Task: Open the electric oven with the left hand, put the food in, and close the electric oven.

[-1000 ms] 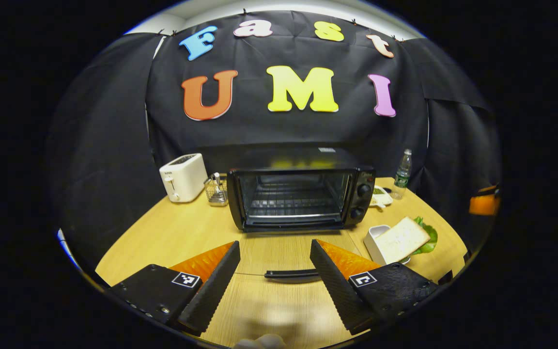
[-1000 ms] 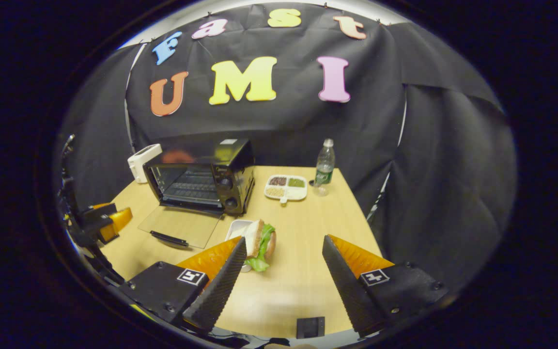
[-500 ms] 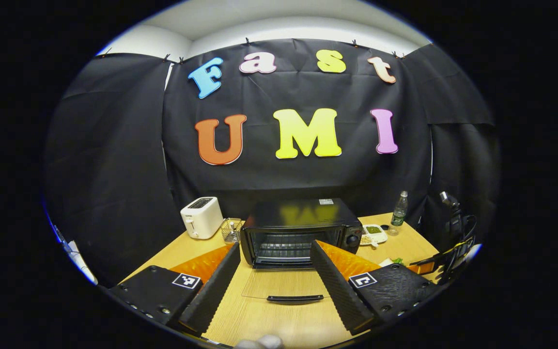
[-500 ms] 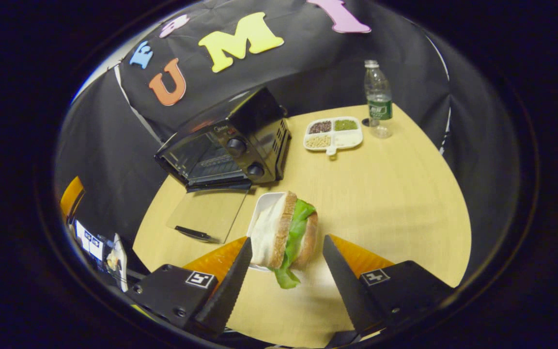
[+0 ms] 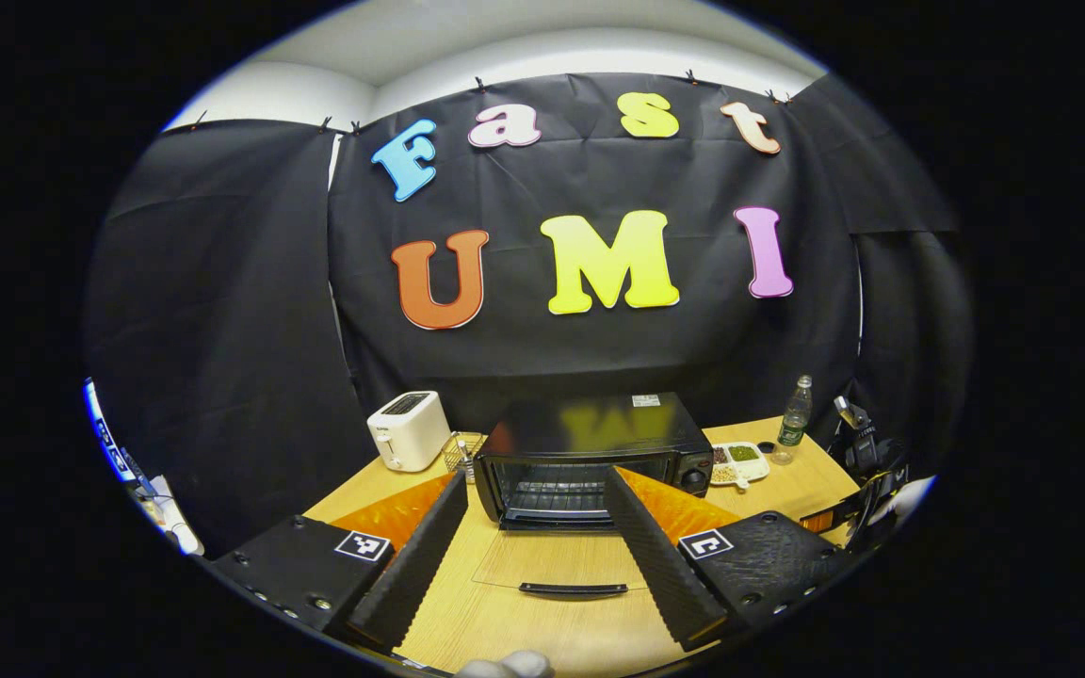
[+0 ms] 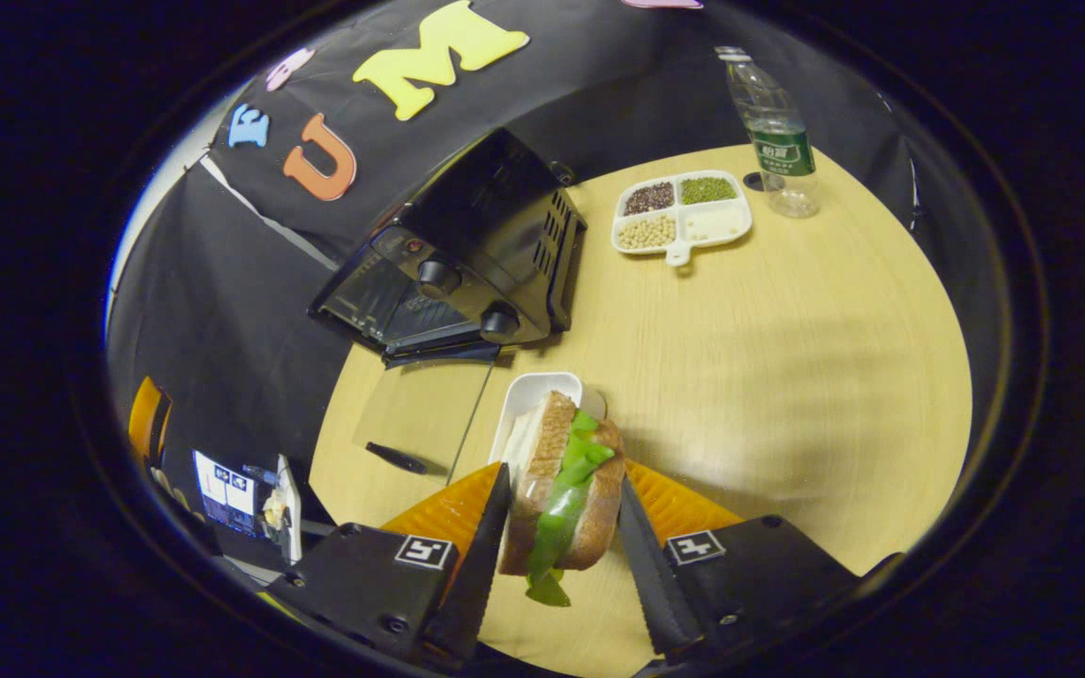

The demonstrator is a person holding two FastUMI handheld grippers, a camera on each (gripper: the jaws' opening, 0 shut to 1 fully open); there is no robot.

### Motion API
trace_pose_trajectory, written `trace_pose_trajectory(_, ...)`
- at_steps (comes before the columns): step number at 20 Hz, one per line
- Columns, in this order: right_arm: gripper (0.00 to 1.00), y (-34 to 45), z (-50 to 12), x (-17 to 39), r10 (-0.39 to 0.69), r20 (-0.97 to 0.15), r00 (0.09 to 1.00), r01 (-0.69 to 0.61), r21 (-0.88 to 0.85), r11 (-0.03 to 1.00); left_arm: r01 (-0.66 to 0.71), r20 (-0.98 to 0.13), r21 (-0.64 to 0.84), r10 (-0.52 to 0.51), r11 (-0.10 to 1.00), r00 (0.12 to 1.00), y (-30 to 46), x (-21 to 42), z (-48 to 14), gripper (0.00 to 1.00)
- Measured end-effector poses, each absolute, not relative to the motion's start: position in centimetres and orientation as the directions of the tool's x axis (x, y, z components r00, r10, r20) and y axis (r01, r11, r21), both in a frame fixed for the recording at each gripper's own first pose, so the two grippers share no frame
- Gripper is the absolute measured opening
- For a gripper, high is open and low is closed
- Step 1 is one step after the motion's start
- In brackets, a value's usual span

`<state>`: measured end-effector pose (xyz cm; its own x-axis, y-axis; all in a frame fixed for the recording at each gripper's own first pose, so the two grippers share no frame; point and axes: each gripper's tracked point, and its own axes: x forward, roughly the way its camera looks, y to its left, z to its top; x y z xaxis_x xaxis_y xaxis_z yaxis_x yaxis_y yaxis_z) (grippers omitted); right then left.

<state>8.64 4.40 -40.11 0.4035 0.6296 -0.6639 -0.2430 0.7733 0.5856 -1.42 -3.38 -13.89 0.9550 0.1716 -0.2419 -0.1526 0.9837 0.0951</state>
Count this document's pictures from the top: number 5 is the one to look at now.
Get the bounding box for clear plastic water bottle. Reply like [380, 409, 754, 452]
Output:
[778, 375, 814, 448]

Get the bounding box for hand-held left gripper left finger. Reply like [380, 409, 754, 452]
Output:
[208, 471, 470, 653]

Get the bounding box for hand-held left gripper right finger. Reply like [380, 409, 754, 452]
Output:
[604, 466, 852, 653]

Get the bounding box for small wire basket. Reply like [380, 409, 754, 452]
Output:
[444, 431, 488, 477]

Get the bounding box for black backdrop cloth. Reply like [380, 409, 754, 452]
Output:
[81, 73, 972, 557]

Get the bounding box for black electric oven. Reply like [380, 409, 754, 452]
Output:
[470, 392, 715, 600]

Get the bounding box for white divided bean tray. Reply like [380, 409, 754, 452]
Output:
[710, 441, 771, 492]

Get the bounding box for white toaster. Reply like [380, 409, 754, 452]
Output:
[366, 391, 452, 473]

